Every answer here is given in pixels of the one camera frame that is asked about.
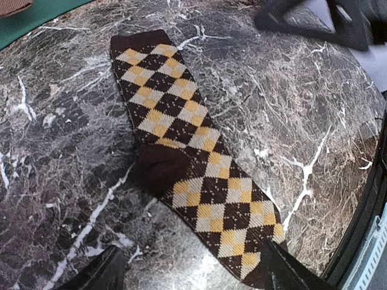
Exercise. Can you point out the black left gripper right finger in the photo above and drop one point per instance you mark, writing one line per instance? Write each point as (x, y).
(282, 271)

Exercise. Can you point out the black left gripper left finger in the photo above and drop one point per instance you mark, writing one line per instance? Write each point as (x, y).
(104, 272)

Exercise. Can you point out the tan brown sock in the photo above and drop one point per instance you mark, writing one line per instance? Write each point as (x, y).
(12, 7)

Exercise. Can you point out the white slotted cable duct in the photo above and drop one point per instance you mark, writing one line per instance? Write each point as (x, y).
(371, 251)

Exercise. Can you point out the green compartment tray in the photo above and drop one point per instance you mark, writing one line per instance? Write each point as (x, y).
(17, 25)

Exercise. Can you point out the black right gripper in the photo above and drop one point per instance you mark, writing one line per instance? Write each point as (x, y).
(353, 24)

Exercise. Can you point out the brown argyle sock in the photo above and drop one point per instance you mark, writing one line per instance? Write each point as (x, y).
(182, 159)

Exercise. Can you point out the black front table rail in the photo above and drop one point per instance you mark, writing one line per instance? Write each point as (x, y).
(371, 204)

